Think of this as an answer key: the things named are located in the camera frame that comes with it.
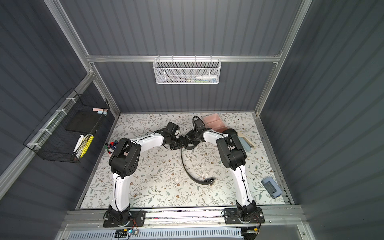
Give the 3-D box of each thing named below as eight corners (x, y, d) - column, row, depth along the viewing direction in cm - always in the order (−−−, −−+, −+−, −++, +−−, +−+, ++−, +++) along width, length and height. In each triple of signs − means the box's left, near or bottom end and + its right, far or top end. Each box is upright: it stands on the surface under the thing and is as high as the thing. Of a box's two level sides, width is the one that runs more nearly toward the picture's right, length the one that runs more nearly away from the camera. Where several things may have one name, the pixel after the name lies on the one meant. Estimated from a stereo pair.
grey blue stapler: (273, 199, 81) (276, 197, 78) (260, 182, 87) (263, 179, 84) (280, 195, 82) (283, 193, 79) (267, 178, 88) (270, 175, 85)
